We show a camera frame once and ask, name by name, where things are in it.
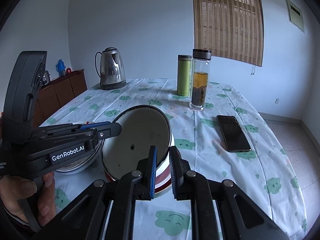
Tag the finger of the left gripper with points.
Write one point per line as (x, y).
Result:
(66, 128)
(88, 138)

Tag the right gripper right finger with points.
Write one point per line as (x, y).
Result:
(178, 170)

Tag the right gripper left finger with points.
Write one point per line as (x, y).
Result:
(145, 188)

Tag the person's left hand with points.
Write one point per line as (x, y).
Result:
(14, 189)

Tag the steel rice cooker pot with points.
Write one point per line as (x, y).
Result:
(46, 77)

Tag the brown wooden sideboard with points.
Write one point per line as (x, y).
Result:
(58, 93)

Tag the blue water jug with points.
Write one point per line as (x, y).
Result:
(60, 67)

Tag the small red container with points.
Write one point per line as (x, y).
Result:
(68, 70)

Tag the cloud print tablecloth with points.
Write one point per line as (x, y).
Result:
(265, 173)

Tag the black smartphone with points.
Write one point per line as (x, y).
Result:
(234, 137)

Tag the stainless steel electric kettle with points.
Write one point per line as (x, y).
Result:
(110, 69)

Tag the green thermos bottle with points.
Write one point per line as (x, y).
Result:
(183, 75)

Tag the glass tea bottle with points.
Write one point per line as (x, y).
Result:
(199, 77)

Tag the bamboo window blind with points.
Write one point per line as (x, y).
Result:
(232, 29)

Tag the wall electrical panel box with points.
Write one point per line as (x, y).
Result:
(295, 15)

